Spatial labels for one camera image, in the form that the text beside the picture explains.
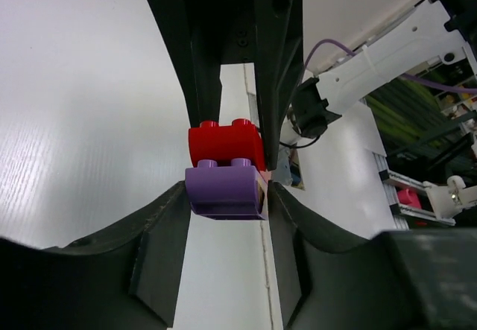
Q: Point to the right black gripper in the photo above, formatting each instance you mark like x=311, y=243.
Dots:
x=202, y=35

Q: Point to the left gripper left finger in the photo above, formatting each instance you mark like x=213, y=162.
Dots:
x=125, y=276

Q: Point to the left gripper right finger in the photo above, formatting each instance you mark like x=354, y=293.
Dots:
x=330, y=278

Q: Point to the red curved lego brick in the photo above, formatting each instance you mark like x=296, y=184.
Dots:
x=240, y=139

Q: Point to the lego stack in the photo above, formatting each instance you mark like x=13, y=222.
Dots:
x=232, y=192

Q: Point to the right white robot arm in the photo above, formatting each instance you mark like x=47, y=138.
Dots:
x=434, y=29

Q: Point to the pink object on shelf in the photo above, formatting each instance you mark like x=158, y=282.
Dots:
x=409, y=197

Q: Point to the white bracket on shelf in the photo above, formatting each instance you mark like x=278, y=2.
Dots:
x=449, y=200

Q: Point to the aluminium frame rail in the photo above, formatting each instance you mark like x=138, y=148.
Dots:
x=407, y=217

